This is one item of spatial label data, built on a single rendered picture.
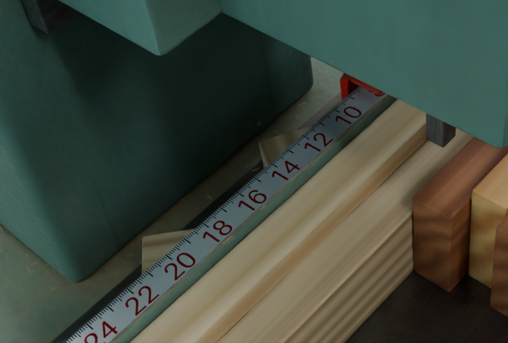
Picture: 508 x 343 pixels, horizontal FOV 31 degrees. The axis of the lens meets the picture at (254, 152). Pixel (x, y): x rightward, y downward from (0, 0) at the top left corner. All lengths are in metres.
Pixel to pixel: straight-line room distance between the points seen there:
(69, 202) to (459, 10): 0.29
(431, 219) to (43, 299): 0.27
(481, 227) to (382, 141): 0.06
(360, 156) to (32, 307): 0.25
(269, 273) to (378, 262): 0.05
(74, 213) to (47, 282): 0.07
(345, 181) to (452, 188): 0.04
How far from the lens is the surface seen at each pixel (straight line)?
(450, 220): 0.36
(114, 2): 0.37
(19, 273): 0.58
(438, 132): 0.38
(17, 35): 0.45
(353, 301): 0.38
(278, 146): 0.56
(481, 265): 0.40
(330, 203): 0.37
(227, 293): 0.35
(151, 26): 0.36
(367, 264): 0.37
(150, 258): 0.51
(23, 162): 0.48
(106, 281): 0.56
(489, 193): 0.36
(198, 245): 0.36
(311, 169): 0.38
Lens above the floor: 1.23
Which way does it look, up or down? 45 degrees down
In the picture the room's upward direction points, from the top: 11 degrees counter-clockwise
